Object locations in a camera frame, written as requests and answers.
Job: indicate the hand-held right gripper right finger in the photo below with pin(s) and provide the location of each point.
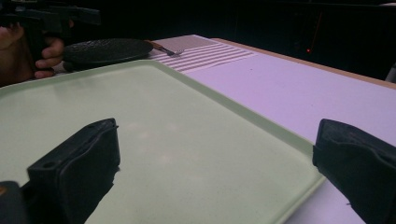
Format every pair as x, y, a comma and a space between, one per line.
358, 161

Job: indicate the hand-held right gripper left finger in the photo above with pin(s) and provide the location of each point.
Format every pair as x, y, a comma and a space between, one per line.
77, 168

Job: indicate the black oval pad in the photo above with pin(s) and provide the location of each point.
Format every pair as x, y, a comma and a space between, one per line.
106, 51

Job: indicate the pale green tray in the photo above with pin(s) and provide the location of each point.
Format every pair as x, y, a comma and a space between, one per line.
186, 133

